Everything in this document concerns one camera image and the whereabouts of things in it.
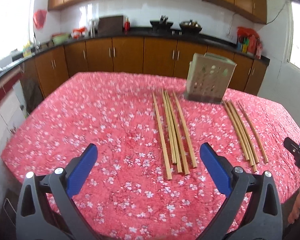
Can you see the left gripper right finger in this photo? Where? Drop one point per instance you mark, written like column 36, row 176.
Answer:
column 263, row 216

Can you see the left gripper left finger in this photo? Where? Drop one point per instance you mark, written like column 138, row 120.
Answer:
column 45, row 207

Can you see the bamboo chopstick group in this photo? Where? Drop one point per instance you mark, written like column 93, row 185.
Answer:
column 246, row 134
column 234, row 123
column 242, row 135

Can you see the dark bamboo chopstick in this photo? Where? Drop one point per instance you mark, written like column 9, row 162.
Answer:
column 254, row 132

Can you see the brown lower kitchen cabinets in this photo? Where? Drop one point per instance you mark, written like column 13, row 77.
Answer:
column 164, row 56

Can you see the person right hand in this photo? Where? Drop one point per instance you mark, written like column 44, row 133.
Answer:
column 295, row 213

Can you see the red floral tablecloth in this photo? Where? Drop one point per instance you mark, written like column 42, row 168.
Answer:
column 127, row 194

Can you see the grey perforated utensil holder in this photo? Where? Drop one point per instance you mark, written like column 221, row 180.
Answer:
column 208, row 78

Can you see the red bag with bottles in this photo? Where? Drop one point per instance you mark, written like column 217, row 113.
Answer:
column 248, row 41

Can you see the black wok right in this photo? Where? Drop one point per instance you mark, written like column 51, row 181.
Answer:
column 191, row 27

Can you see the black wok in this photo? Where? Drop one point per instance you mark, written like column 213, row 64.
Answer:
column 163, row 23
column 191, row 27

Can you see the green basin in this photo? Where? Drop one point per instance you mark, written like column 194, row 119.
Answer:
column 60, row 38

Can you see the black wok left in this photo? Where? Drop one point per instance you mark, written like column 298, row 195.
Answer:
column 163, row 23

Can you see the dark cutting board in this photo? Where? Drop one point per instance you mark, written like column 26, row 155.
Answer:
column 110, row 25

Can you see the red bottle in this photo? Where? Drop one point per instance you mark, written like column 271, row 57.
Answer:
column 126, row 25

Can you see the red plastic bag on wall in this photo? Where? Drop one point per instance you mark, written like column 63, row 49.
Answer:
column 39, row 18

